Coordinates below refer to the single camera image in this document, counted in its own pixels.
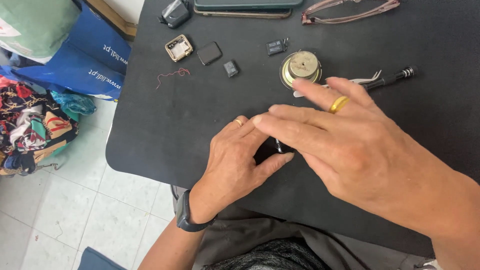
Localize person's left hand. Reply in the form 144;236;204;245
188;115;295;224

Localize person's right hand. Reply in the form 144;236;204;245
251;76;460;238

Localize black wrist smartwatch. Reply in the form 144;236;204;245
175;189;218;233

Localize person's grey trousers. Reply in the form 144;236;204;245
171;185;437;270

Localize silver tweezers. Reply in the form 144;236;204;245
293;70;383;98

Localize black precision screwdriver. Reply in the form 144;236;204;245
361;65;419;92

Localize dark knitted garment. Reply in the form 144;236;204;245
202;237;332;270

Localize small grey square module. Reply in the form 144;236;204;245
223;60;240;78

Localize round metal speaker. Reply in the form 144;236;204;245
279;50;323;91

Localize black watch screen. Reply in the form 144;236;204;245
196;41;223;66

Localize black rectangular battery module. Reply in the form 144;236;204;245
265;37;289;57

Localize gold empty watch case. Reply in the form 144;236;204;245
164;34;194;63

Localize pink translucent eyeglasses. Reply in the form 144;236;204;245
301;0;401;26

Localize gold-edged phone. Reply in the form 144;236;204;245
193;7;293;20

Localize dark blue seat corner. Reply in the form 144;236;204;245
77;246;128;270

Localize black charger block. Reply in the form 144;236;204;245
157;0;192;29

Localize dark green phone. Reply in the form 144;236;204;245
194;0;304;11

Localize blue shopping bag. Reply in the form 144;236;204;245
0;0;132;102

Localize heap of patterned clothes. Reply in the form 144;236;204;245
0;74;97;178

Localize green fabric bundle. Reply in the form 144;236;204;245
0;0;82;65

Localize wide gold finger ring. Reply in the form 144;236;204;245
328;96;351;115

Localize thin red wire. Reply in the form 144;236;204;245
155;67;191;90

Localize wooden frame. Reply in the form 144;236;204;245
83;0;138;42

